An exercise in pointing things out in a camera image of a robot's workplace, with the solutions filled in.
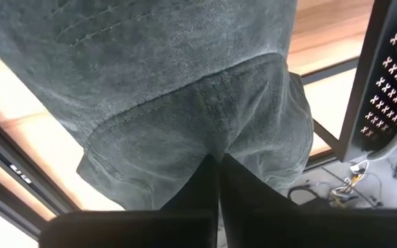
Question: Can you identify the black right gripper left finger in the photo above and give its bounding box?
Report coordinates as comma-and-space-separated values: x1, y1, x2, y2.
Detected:
159, 154, 219, 211

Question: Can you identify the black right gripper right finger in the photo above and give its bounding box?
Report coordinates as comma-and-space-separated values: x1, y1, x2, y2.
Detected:
218, 154, 303, 211

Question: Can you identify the white cable bundle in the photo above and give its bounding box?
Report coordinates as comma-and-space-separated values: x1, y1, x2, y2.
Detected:
329, 160, 371, 207

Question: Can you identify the black perforated metal stand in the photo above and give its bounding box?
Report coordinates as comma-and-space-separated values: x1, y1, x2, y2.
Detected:
338, 0, 397, 163

